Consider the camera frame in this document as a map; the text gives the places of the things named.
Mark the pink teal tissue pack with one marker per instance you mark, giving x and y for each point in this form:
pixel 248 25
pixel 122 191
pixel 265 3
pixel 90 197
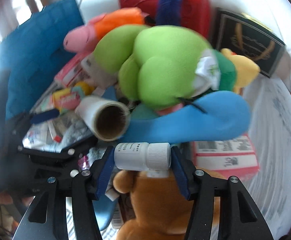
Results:
pixel 67 99

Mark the pink white tissue pack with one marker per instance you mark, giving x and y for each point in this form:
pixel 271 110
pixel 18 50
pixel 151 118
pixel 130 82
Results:
pixel 225 154

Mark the blue plush slipper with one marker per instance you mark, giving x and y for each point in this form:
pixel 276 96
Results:
pixel 227 116

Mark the red carry case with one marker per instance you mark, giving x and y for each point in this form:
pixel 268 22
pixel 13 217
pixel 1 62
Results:
pixel 191 14

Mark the blue feather duster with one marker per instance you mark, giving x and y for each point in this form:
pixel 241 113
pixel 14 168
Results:
pixel 168 12

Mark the yellow duck plush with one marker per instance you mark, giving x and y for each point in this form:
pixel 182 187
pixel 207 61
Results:
pixel 246 69

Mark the white medicine box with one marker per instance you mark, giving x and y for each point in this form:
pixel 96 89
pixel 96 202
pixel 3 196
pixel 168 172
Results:
pixel 118 218

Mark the silver foil packet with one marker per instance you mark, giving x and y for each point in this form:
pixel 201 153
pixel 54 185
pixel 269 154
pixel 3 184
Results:
pixel 56 134

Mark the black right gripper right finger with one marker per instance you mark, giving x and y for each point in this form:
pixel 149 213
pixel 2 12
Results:
pixel 240 217

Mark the brown teddy bear plush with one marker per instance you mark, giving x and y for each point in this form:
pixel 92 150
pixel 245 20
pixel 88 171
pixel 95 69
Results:
pixel 161 211

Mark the clear film roll cardboard core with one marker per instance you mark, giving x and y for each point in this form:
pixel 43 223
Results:
pixel 107 119

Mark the green frog plush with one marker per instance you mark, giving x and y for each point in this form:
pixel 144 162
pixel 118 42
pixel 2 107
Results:
pixel 163 64

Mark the white pill bottle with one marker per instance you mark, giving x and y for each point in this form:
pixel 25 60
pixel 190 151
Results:
pixel 143 156

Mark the pink pig plush orange shirt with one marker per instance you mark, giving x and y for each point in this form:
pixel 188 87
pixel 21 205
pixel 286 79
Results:
pixel 86 37

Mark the pink box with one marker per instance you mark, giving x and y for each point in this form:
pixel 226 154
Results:
pixel 72 72

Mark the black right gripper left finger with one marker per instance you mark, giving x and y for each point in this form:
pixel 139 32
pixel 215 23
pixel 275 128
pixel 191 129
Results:
pixel 45 218

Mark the black gift box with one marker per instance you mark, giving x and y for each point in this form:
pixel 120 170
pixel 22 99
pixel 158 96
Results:
pixel 246 37

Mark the blue plastic crate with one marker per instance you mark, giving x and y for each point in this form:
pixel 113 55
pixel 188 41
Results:
pixel 34 53

